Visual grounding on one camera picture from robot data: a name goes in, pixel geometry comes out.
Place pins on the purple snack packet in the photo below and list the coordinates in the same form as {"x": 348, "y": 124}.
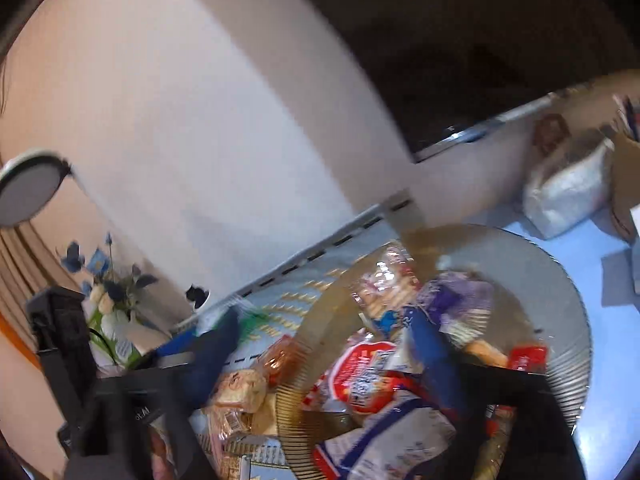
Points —
{"x": 460, "y": 300}

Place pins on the red white bread packet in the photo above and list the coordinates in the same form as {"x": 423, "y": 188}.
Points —
{"x": 365, "y": 375}

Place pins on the blue and white artificial flowers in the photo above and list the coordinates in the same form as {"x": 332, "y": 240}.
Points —
{"x": 107, "y": 280}

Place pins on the white vase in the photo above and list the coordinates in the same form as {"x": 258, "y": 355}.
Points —
{"x": 135, "y": 332}

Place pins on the toast sandwich with brown label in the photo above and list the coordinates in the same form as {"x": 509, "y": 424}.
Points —
{"x": 240, "y": 390}

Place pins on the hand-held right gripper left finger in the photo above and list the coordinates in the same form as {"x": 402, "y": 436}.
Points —
{"x": 215, "y": 355}

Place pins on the brown hair clip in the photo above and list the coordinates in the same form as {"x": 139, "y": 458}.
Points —
{"x": 550, "y": 132}

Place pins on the black television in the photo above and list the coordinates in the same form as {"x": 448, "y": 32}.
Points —
{"x": 475, "y": 50}

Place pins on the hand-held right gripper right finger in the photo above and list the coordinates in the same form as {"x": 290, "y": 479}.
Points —
{"x": 440, "y": 360}

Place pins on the white fabric pouch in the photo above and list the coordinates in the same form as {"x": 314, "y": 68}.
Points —
{"x": 565, "y": 195}

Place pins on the blue patterned table runner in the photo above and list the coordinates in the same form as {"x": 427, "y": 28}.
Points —
{"x": 290, "y": 300}

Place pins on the brown glass plate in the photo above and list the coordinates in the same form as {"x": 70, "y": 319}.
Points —
{"x": 560, "y": 310}

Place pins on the black cat figurine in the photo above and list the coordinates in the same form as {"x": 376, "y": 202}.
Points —
{"x": 196, "y": 297}

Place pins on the blue white snack packet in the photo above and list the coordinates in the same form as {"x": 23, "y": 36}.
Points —
{"x": 395, "y": 435}

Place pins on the bunch of pens in cup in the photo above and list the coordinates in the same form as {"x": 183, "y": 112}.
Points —
{"x": 630, "y": 120}

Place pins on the beige curtain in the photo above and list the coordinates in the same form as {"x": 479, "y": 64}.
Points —
{"x": 20, "y": 270}

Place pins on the round grey mirror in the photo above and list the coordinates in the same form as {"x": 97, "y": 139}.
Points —
{"x": 27, "y": 190}

